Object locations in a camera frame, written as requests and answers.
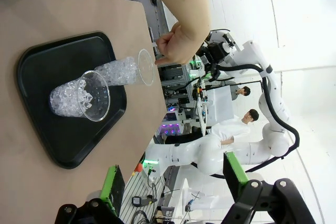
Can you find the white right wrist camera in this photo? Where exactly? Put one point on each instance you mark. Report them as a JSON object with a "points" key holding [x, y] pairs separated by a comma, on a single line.
{"points": [[225, 48]]}

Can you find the bystander in white top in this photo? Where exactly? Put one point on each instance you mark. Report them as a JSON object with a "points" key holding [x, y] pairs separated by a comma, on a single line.
{"points": [[231, 130]]}

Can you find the aluminium frame rack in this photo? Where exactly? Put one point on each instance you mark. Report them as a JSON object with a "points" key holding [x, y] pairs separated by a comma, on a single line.
{"points": [[173, 74]]}

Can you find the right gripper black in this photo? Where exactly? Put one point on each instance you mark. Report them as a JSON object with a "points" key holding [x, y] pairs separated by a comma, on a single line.
{"points": [[216, 52]]}

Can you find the clear plastic iced cup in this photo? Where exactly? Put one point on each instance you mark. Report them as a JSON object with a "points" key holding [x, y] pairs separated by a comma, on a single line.
{"points": [[118, 72], [65, 100]]}

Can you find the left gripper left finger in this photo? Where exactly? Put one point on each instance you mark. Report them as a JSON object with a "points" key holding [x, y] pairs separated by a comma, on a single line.
{"points": [[109, 195]]}

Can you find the white covered bench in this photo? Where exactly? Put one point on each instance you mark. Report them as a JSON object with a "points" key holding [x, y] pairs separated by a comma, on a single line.
{"points": [[221, 106]]}

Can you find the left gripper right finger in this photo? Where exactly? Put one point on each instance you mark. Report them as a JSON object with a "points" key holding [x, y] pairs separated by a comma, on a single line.
{"points": [[237, 169]]}

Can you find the red emergency stop button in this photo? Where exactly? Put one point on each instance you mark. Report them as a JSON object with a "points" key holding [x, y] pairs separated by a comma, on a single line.
{"points": [[139, 167]]}

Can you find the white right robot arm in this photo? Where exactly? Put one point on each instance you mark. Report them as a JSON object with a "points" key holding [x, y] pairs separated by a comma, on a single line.
{"points": [[278, 142]]}

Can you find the computer with glowing fans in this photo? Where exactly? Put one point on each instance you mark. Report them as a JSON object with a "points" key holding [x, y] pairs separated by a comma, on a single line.
{"points": [[170, 130]]}

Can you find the bystander in grey hoodie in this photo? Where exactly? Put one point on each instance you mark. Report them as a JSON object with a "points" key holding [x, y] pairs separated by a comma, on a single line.
{"points": [[245, 91]]}

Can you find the person's right hand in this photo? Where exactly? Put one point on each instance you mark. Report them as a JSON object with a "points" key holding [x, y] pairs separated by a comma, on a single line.
{"points": [[178, 45]]}

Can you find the black handheld device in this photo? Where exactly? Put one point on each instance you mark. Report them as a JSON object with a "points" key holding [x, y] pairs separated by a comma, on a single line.
{"points": [[136, 201]]}

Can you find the black plastic tray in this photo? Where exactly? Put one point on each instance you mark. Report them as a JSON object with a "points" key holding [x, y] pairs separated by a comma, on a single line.
{"points": [[65, 140]]}

